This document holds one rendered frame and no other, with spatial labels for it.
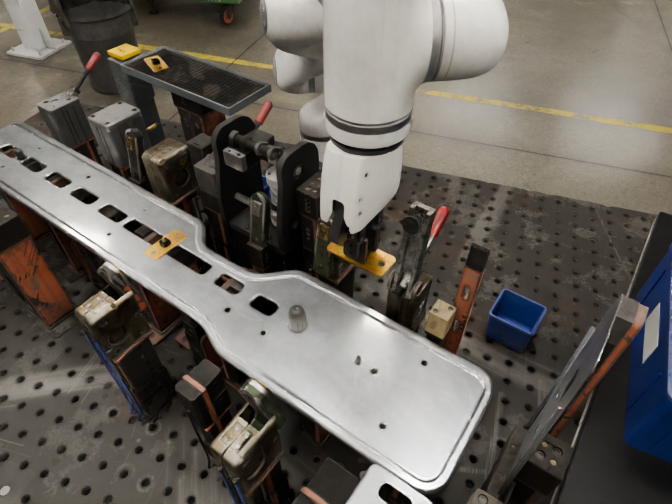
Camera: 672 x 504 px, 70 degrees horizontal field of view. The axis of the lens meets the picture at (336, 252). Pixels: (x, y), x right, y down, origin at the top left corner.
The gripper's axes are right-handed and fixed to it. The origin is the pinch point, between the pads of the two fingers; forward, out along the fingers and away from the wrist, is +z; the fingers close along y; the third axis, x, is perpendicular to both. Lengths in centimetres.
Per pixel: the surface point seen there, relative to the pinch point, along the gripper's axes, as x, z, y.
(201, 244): -39.9, 27.3, -4.2
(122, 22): -283, 82, -152
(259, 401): -3.4, 16.8, 17.8
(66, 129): -102, 28, -15
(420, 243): 2.0, 11.3, -14.6
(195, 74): -69, 12, -35
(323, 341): -6.3, 27.5, 0.1
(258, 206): -31.1, 19.1, -13.0
